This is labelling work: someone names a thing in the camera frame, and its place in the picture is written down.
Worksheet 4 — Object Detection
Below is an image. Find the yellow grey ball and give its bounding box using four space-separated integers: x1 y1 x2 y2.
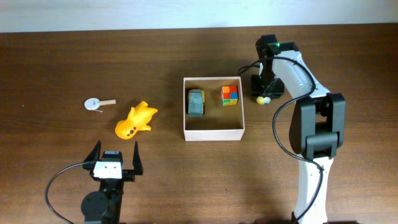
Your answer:
256 96 271 105

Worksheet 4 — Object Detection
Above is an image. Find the pink cardboard box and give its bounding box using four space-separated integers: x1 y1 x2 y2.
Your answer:
183 77 245 141

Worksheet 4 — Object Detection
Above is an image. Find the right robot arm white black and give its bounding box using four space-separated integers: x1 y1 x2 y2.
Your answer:
251 34 346 224

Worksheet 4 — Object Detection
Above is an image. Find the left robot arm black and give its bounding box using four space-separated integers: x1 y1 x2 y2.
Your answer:
81 141 144 224

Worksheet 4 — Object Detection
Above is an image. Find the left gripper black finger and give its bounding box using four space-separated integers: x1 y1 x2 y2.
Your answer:
84 140 101 162
132 141 144 175

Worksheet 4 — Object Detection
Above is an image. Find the colourful puzzle cube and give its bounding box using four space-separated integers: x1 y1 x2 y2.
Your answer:
221 86 239 106

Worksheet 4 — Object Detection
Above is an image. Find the white disc with wooden handle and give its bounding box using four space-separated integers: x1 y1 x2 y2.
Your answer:
84 98 116 113

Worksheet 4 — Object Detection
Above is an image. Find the grey yellow toy car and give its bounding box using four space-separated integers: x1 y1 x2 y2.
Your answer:
188 89 205 117

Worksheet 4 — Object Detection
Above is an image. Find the orange rubber toy animal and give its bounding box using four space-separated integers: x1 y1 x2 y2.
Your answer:
115 101 158 139

